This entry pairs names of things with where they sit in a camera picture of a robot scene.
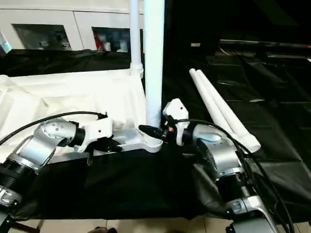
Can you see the white plastic table top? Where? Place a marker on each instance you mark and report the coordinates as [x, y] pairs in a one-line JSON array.
[[73, 97]]

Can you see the white plastic table leg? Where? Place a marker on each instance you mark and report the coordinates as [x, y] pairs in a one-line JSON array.
[[136, 34], [154, 58], [233, 119], [214, 104]]

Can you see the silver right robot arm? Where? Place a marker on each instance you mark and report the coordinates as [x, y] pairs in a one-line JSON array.
[[223, 160]]

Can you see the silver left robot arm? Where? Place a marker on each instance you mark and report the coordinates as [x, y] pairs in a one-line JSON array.
[[43, 145]]

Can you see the black table mat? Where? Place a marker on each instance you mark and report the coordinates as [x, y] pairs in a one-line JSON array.
[[146, 184]]

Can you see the black left robot foot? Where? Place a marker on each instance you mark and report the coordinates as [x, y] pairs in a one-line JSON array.
[[105, 229]]

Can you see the small yellow label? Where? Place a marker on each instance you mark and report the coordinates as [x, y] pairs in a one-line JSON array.
[[195, 45]]

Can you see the white glass door cabinet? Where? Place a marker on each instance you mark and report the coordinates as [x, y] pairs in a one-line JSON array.
[[63, 26]]

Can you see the light blue background object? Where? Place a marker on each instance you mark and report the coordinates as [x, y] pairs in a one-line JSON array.
[[5, 43]]

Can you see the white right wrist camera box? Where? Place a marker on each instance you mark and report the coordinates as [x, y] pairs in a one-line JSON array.
[[176, 111]]

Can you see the black metal table frame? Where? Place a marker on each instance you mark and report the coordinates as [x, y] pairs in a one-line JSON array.
[[14, 225]]

